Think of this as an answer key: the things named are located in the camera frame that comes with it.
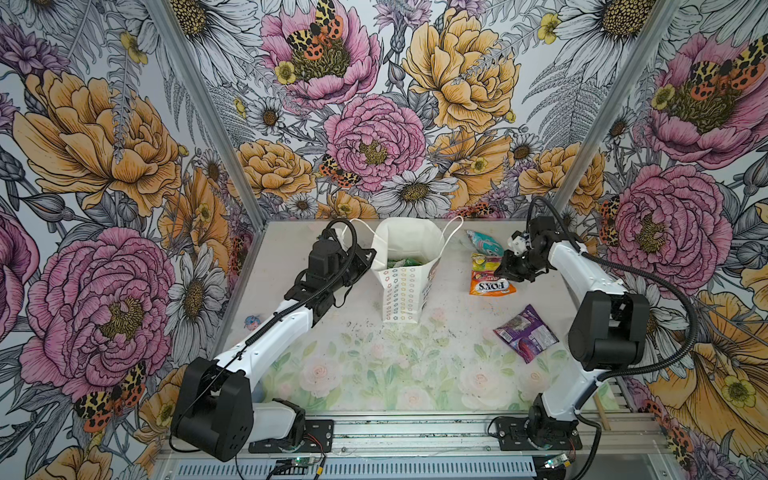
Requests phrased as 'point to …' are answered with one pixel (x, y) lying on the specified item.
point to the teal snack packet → (486, 243)
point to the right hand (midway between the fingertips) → (498, 280)
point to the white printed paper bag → (405, 255)
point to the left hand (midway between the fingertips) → (378, 258)
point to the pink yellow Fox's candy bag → (484, 281)
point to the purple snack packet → (527, 334)
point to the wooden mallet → (601, 412)
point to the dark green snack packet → (391, 263)
